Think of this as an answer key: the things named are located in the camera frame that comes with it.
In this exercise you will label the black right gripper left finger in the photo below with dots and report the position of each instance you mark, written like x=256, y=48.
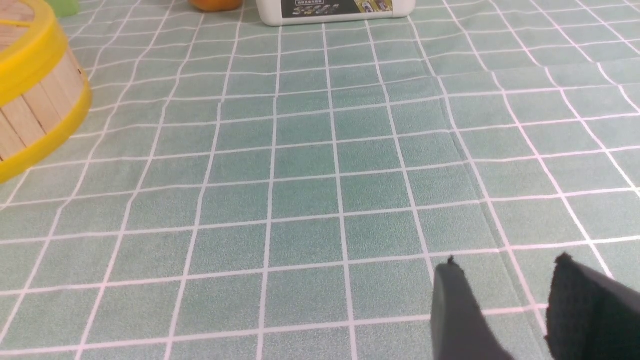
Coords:
x=458, y=327

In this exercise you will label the yellow bamboo steamer basket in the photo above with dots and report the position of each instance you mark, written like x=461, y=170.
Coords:
x=38, y=122

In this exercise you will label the green foam cube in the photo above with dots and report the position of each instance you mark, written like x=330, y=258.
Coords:
x=64, y=8

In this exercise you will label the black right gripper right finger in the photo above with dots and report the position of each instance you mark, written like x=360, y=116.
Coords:
x=590, y=316

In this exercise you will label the orange toy pear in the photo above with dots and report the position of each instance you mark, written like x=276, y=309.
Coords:
x=213, y=6

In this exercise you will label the green checkered tablecloth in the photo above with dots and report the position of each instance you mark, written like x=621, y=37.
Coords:
x=246, y=192

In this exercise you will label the yellow woven steamer lid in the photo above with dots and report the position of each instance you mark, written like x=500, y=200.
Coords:
x=39, y=46

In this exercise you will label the white box with green lid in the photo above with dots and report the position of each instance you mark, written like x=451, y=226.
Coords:
x=281, y=13

